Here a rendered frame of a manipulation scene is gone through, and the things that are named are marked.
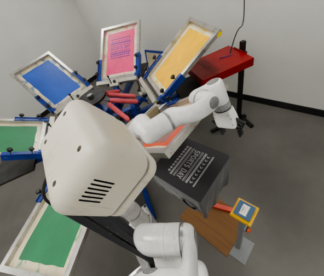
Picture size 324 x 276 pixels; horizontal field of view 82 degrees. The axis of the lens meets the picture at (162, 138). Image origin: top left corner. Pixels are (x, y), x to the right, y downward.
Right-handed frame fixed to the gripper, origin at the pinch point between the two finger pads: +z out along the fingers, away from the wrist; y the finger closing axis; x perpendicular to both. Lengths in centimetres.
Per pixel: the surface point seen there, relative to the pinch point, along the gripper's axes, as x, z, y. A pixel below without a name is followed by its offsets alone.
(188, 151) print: 10, 39, -56
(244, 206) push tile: -10, 54, -2
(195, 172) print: -4, 44, -41
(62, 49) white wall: 116, -95, -468
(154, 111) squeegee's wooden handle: 12, -1, -74
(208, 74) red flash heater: 96, 16, -80
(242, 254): -17, 147, -24
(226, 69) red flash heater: 110, 20, -67
